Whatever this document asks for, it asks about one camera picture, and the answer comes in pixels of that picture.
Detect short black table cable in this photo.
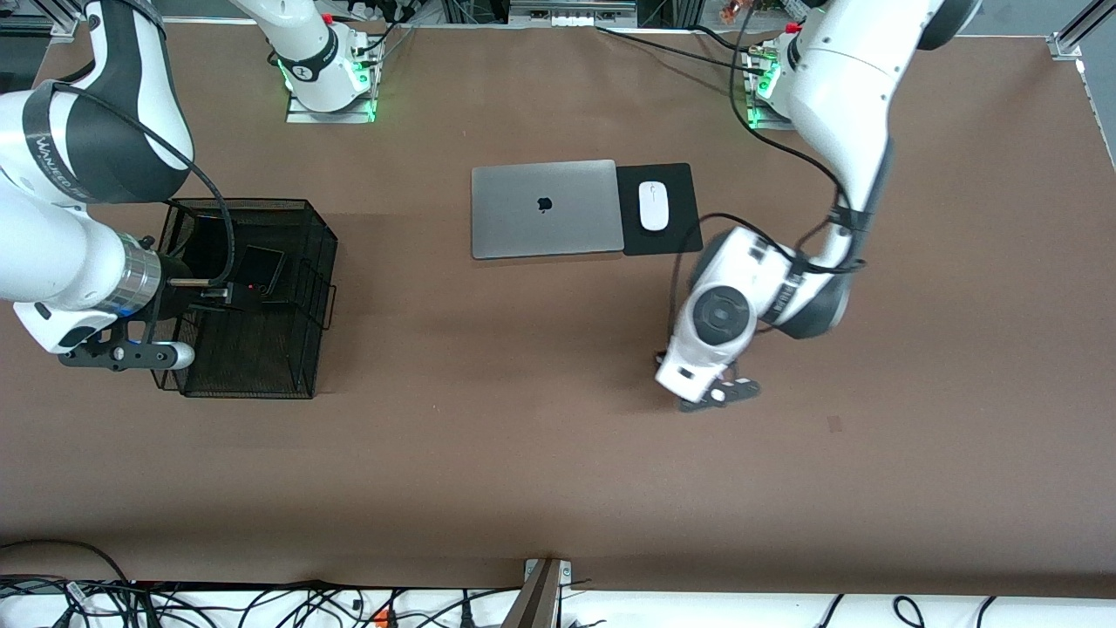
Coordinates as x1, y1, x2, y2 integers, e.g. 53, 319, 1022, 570
696, 24, 752, 55

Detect black mouse pad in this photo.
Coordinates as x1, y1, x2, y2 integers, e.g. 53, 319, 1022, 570
616, 162, 704, 257

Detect tangled black floor cables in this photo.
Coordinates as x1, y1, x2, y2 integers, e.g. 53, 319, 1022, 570
0, 576, 524, 628

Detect metal table clamp bracket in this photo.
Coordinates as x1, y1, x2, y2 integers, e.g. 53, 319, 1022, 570
503, 558, 574, 628

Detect small black flip phone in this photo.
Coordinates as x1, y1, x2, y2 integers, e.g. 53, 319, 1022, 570
234, 246, 288, 299

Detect silver closed laptop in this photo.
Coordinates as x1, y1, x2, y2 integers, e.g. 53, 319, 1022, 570
471, 160, 626, 261

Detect tall black smartphone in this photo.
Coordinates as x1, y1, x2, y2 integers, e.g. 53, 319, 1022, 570
179, 215, 235, 282

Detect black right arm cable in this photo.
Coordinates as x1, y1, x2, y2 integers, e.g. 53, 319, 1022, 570
48, 80, 238, 289

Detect long black table cable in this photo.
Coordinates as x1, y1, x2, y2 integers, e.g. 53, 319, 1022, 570
596, 26, 768, 77

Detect grey looping floor cable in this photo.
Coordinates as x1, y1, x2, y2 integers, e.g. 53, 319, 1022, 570
0, 538, 132, 585

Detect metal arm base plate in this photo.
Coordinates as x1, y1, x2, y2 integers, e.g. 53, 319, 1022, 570
747, 94, 799, 132
286, 85, 378, 124

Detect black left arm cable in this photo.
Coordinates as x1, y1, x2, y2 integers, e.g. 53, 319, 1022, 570
670, 0, 868, 350

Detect black wire mesh tray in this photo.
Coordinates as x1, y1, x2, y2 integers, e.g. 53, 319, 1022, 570
144, 198, 339, 400

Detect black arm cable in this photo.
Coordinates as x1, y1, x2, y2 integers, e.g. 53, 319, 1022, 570
670, 0, 868, 350
48, 80, 238, 289

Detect aluminium frame profile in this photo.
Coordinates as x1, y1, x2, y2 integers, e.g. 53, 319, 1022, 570
35, 0, 88, 38
1049, 0, 1116, 64

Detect white computer mouse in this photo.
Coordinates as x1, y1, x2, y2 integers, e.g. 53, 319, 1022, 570
638, 181, 670, 232

